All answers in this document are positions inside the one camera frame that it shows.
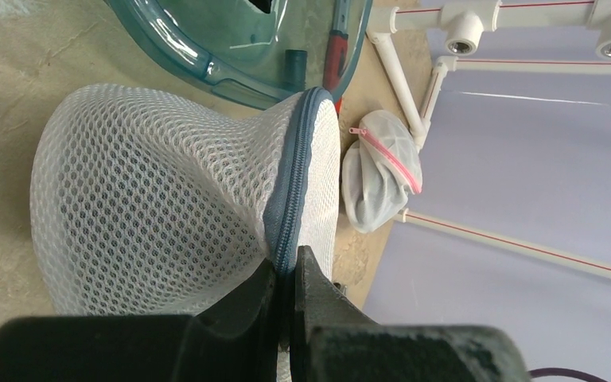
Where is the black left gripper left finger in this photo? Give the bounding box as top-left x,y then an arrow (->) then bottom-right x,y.
0,262 -> 278,381

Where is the white PVC pipe rack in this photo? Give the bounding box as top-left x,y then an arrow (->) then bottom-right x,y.
365,0 -> 611,289

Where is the red-handled adjustable wrench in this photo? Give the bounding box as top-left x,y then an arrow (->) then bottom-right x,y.
322,0 -> 351,91

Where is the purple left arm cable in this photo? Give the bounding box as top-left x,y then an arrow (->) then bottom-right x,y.
527,367 -> 609,382

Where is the teal plastic basin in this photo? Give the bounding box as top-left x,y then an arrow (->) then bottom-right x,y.
109,0 -> 372,110

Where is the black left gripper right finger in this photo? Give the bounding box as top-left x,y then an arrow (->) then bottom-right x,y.
290,246 -> 530,381

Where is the small pink-zip mesh bag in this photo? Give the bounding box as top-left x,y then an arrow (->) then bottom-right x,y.
341,110 -> 422,233

